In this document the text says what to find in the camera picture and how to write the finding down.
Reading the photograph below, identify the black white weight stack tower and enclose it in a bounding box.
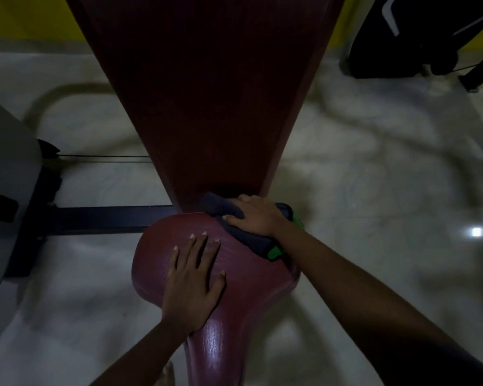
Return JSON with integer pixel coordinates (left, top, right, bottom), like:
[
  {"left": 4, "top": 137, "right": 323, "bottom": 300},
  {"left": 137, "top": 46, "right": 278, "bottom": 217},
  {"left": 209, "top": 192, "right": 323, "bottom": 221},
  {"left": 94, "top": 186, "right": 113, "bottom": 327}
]
[{"left": 348, "top": 0, "right": 483, "bottom": 80}]

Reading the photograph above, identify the maroon padded backrest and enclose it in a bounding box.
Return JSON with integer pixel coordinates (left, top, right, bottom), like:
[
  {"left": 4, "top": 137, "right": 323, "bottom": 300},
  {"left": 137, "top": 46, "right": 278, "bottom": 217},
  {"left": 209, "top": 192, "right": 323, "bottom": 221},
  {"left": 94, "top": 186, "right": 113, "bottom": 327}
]
[{"left": 4, "top": 0, "right": 347, "bottom": 386}]

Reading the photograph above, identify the dark grey green cloth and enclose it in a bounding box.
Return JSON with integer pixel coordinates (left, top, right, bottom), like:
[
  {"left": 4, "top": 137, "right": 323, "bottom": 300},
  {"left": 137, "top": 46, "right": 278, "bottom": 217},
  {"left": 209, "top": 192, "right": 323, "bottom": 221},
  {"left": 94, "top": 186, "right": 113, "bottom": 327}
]
[{"left": 199, "top": 191, "right": 305, "bottom": 262}]

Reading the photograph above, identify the person's left forearm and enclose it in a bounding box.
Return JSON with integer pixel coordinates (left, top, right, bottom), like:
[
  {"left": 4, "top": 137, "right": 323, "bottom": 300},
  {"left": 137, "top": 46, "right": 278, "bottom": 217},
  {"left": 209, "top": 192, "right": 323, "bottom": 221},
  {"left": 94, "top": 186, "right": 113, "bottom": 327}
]
[{"left": 89, "top": 321, "right": 204, "bottom": 386}]

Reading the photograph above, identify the person's right forearm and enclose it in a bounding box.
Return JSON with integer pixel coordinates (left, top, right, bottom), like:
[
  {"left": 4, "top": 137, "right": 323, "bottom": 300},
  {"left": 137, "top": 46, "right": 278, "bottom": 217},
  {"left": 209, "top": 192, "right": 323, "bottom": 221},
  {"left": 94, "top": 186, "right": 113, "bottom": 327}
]
[{"left": 272, "top": 220, "right": 483, "bottom": 386}]

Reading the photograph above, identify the person's left hand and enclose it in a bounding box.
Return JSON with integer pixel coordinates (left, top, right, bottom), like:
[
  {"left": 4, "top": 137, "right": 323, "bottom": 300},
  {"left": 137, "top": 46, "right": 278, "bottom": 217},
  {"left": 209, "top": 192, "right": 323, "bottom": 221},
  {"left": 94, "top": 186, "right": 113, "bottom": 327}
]
[{"left": 160, "top": 231, "right": 227, "bottom": 339}]

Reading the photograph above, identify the grey weight stack tower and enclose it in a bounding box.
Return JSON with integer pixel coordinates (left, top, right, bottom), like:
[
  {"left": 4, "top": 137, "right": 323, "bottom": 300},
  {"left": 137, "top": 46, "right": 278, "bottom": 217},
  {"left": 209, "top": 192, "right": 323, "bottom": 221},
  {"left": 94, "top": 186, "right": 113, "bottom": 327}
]
[{"left": 0, "top": 92, "right": 61, "bottom": 304}]

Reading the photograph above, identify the person's right hand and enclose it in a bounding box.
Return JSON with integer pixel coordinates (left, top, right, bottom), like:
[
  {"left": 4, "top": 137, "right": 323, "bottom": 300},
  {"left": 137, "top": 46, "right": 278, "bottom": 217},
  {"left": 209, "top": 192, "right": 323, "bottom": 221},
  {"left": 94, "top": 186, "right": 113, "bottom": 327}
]
[{"left": 221, "top": 193, "right": 295, "bottom": 239}]

